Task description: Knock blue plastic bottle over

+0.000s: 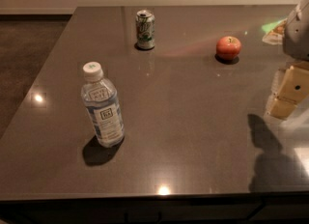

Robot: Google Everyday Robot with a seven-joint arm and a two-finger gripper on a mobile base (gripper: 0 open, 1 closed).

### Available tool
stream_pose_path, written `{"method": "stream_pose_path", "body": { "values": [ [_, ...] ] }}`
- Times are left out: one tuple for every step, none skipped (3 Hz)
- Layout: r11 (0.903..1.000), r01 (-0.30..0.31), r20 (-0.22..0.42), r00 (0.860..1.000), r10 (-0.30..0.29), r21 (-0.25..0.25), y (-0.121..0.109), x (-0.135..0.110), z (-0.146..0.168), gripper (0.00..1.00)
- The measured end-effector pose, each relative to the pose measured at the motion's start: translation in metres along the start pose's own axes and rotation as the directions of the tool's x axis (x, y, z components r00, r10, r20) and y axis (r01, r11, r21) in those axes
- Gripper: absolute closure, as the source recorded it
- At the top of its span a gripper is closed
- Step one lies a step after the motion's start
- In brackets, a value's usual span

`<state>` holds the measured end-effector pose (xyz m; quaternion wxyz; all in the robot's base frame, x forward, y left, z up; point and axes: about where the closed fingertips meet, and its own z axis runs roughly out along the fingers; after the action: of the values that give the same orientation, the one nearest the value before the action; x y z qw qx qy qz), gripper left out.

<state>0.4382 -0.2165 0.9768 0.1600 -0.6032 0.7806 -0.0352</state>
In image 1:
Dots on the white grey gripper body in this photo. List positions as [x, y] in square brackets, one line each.
[296, 35]

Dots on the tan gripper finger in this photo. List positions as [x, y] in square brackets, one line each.
[290, 86]

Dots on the blue plastic water bottle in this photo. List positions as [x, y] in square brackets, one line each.
[100, 98]

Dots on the snack bag with green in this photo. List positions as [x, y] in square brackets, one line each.
[274, 32]

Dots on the red apple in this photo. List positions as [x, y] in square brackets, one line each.
[228, 48]

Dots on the green white soda can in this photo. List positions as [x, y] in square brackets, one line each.
[145, 29]

